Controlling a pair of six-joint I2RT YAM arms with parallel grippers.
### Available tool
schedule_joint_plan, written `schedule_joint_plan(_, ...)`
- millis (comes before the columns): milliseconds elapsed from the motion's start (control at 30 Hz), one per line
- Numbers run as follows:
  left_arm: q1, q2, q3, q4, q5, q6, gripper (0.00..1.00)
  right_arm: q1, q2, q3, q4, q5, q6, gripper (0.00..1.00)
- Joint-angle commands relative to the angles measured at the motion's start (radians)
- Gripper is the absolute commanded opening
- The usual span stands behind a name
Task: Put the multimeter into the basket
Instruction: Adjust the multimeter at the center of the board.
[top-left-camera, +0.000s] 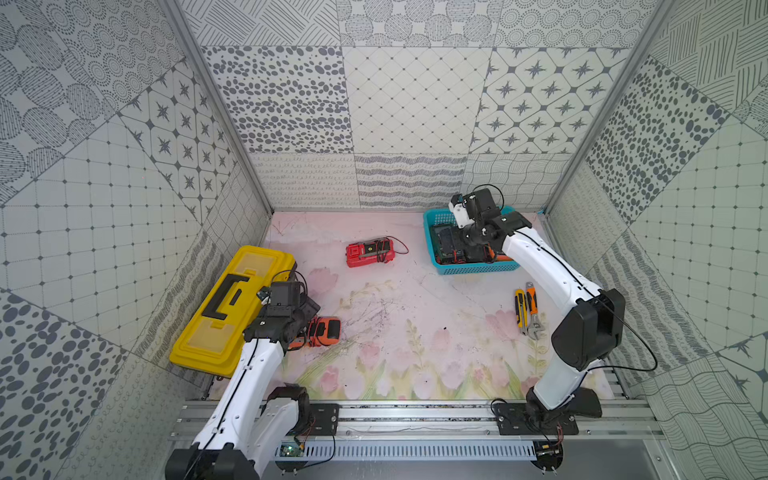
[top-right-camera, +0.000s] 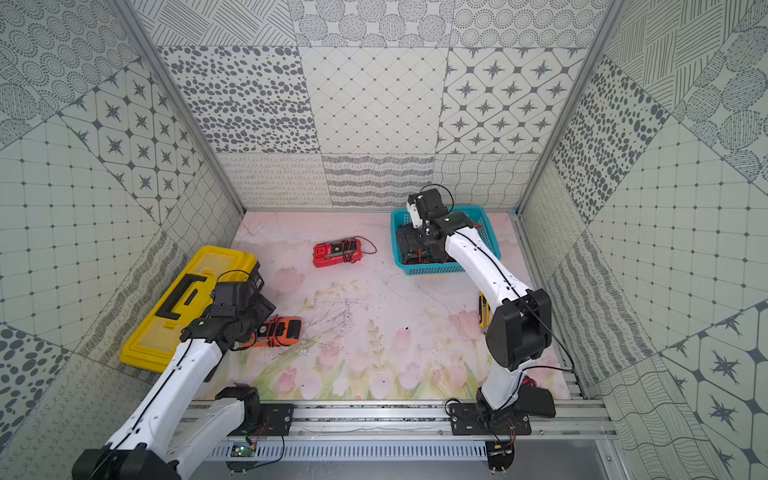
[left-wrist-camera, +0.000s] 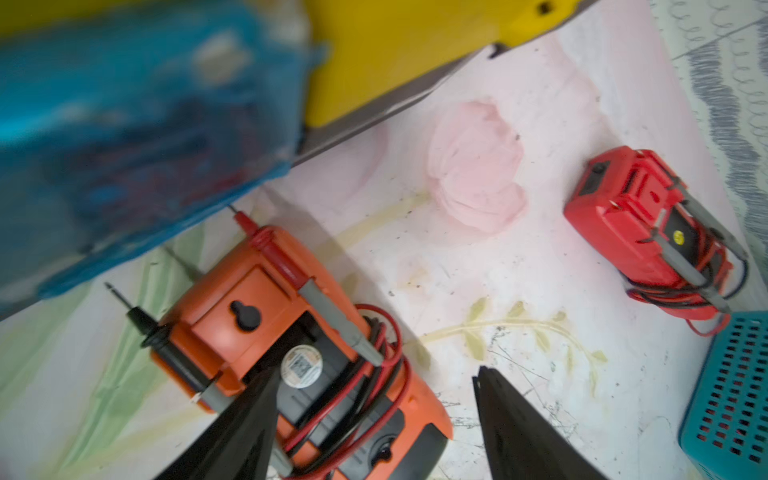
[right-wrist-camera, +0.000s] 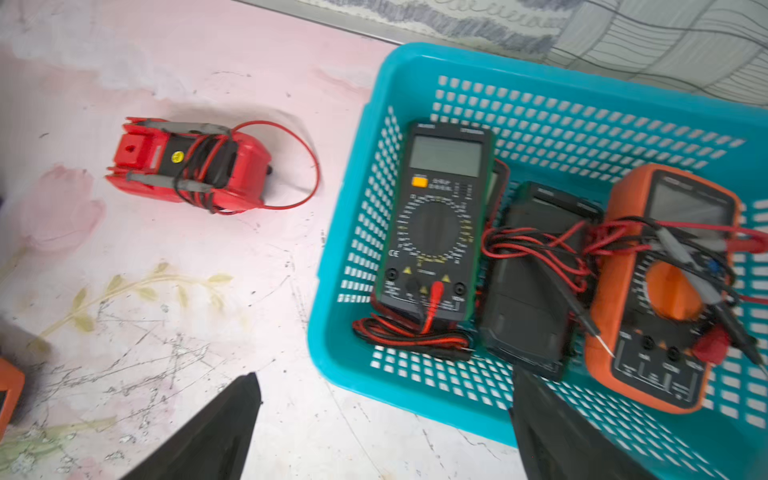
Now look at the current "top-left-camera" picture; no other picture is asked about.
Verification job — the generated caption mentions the orange multimeter face down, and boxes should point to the orange multimeter face down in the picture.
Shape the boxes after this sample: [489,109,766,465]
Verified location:
[289,317,341,351]

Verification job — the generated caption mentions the dark red-trim multimeter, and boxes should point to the dark red-trim multimeter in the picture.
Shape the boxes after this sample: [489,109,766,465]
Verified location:
[429,224,466,265]

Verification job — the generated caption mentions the red multimeter face down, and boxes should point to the red multimeter face down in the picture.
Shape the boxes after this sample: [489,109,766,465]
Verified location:
[345,237,396,268]

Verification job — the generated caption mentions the orange Victor multimeter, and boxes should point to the orange Victor multimeter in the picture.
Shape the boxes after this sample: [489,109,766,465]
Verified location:
[481,246,514,264]

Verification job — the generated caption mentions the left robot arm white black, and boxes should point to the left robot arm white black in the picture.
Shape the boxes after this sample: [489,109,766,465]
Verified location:
[164,280,319,479]

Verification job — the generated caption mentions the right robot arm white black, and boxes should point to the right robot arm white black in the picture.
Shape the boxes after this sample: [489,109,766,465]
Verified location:
[449,188,625,422]

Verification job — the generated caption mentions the teal plastic basket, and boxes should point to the teal plastic basket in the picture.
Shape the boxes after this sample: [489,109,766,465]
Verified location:
[423,208,520,275]

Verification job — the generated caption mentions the yellow black toolbox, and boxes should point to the yellow black toolbox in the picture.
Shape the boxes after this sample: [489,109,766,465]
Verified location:
[170,246,296,377]

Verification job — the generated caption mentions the yellow black utility knife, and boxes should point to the yellow black utility knife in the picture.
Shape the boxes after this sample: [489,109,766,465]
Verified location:
[515,289,529,335]

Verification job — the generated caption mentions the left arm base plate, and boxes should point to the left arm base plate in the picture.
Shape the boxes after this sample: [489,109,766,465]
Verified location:
[289,403,340,437]

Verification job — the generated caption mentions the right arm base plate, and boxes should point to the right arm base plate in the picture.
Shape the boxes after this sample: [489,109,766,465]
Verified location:
[490,399,579,437]

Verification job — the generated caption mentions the aluminium mounting rail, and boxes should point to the aluminium mounting rail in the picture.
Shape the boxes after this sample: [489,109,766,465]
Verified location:
[170,398,664,443]

